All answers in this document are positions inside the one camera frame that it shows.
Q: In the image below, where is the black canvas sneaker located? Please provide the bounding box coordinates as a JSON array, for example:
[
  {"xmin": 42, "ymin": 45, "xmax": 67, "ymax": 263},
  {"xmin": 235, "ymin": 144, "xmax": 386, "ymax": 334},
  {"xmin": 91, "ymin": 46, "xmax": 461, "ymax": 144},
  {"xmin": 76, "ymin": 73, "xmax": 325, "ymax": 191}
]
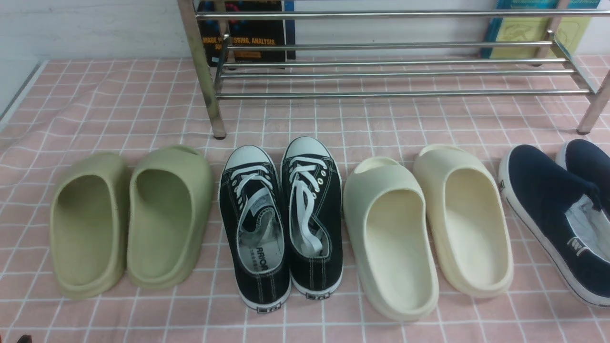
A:
[
  {"xmin": 279, "ymin": 136, "xmax": 344, "ymax": 300},
  {"xmin": 218, "ymin": 145, "xmax": 292, "ymax": 314}
]

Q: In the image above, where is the steel shoe rack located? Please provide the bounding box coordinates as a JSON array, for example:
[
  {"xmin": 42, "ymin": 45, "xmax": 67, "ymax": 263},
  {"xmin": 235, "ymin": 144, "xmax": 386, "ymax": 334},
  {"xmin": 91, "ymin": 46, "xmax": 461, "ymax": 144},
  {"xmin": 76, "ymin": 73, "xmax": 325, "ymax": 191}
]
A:
[{"xmin": 177, "ymin": 0, "xmax": 609, "ymax": 140}]

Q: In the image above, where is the left cream foam slipper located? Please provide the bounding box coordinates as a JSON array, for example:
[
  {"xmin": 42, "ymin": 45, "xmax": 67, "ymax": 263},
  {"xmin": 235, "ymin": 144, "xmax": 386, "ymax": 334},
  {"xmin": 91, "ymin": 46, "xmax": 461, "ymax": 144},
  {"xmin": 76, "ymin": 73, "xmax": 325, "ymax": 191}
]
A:
[{"xmin": 343, "ymin": 156, "xmax": 439, "ymax": 322}]

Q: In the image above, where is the cream foam slipper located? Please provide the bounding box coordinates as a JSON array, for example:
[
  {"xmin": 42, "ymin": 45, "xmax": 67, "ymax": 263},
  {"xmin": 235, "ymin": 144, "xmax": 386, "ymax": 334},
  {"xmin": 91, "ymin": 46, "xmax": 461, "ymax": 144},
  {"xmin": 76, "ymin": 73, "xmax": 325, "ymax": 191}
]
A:
[
  {"xmin": 343, "ymin": 156, "xmax": 439, "ymax": 322},
  {"xmin": 413, "ymin": 144, "xmax": 514, "ymax": 298}
]

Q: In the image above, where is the right green foam slipper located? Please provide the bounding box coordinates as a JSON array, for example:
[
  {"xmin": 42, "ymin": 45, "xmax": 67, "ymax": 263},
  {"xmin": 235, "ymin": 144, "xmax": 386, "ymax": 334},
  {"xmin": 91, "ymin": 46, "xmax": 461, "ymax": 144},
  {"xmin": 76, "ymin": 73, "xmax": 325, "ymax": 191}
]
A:
[{"xmin": 127, "ymin": 145, "xmax": 215, "ymax": 289}]

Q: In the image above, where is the green foam slipper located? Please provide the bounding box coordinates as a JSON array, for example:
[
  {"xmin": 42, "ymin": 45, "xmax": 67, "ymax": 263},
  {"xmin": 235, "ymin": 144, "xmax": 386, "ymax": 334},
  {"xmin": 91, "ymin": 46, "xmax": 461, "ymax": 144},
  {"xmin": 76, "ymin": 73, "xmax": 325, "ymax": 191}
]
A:
[
  {"xmin": 127, "ymin": 145, "xmax": 215, "ymax": 289},
  {"xmin": 49, "ymin": 151, "xmax": 130, "ymax": 299}
]

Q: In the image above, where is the black image processing book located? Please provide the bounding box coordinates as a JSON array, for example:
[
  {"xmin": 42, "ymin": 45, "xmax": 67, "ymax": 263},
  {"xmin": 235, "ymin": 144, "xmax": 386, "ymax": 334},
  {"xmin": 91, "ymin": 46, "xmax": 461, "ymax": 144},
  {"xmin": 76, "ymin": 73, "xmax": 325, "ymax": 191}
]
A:
[{"xmin": 198, "ymin": 0, "xmax": 296, "ymax": 67}]

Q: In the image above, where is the right cream foam slipper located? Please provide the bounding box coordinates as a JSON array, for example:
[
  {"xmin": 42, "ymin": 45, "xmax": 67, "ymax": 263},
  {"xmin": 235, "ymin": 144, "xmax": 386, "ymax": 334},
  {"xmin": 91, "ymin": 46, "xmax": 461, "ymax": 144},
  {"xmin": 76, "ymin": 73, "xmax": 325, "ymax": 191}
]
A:
[{"xmin": 413, "ymin": 144, "xmax": 514, "ymax": 298}]

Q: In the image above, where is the left green foam slipper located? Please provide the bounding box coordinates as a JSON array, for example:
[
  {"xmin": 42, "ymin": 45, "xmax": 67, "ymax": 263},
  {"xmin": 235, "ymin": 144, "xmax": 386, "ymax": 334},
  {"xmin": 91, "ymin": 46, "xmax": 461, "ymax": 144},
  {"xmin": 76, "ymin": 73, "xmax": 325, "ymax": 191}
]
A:
[{"xmin": 49, "ymin": 151, "xmax": 130, "ymax": 299}]

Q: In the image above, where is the teal and yellow book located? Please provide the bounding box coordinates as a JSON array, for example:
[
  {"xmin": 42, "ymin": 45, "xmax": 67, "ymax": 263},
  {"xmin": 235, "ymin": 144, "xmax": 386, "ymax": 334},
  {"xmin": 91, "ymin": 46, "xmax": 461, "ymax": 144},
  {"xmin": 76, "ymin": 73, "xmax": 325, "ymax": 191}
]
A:
[{"xmin": 479, "ymin": 0, "xmax": 591, "ymax": 59}]

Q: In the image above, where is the pink checkered tablecloth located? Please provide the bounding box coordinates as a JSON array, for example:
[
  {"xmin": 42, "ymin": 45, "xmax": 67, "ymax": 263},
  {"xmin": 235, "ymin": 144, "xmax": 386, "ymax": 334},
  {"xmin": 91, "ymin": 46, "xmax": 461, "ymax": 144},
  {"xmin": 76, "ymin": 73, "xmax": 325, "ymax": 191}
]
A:
[{"xmin": 0, "ymin": 59, "xmax": 609, "ymax": 343}]

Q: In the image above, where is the left navy slip-on shoe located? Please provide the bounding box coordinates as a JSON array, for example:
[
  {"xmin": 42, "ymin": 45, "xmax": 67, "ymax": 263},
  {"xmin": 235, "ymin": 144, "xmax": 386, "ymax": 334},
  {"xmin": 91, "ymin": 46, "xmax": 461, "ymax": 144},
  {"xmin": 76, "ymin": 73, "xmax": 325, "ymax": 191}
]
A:
[{"xmin": 498, "ymin": 145, "xmax": 610, "ymax": 307}]

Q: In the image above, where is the navy slip-on shoe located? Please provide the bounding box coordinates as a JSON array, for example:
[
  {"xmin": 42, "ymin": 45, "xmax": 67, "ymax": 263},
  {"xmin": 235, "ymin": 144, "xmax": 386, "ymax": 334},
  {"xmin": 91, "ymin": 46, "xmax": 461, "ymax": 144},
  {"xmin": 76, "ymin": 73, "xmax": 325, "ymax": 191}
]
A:
[
  {"xmin": 498, "ymin": 145, "xmax": 610, "ymax": 307},
  {"xmin": 555, "ymin": 139, "xmax": 610, "ymax": 212}
]

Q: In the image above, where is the right navy slip-on shoe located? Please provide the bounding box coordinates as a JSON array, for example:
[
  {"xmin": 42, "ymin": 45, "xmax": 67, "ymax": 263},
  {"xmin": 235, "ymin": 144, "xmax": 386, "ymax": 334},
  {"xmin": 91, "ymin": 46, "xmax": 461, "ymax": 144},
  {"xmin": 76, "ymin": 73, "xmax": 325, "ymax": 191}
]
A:
[{"xmin": 555, "ymin": 139, "xmax": 610, "ymax": 212}]

